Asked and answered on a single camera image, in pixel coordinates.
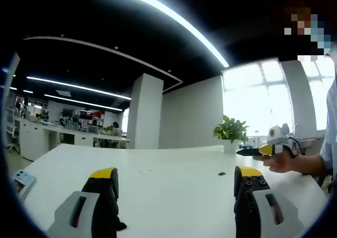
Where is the green potted plant white pot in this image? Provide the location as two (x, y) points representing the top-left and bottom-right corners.
(213, 114), (250, 154)

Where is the person's right hand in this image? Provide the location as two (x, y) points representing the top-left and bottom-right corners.
(262, 151), (308, 174)

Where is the white office chair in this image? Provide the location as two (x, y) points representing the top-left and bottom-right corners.
(4, 108), (21, 153)

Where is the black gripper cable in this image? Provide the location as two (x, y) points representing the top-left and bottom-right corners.
(288, 136), (306, 157)

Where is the white background desk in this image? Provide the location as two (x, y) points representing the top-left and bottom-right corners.
(43, 125), (132, 148)

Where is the red wall screen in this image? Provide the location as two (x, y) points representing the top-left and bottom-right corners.
(80, 110), (105, 121)

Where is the long ceiling light strip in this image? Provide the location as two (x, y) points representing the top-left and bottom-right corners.
(91, 0), (230, 68)

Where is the white cabinet counter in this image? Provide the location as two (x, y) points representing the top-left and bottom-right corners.
(18, 116), (64, 163)

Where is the large bright window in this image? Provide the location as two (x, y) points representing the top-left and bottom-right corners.
(222, 59), (294, 139)
(301, 55), (337, 131)

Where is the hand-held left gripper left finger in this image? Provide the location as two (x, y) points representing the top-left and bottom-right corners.
(46, 166), (127, 238)

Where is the background ceiling light strip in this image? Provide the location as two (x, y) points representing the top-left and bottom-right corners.
(26, 76), (132, 101)
(44, 93), (124, 112)

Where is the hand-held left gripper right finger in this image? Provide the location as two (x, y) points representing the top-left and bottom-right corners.
(233, 165), (306, 238)

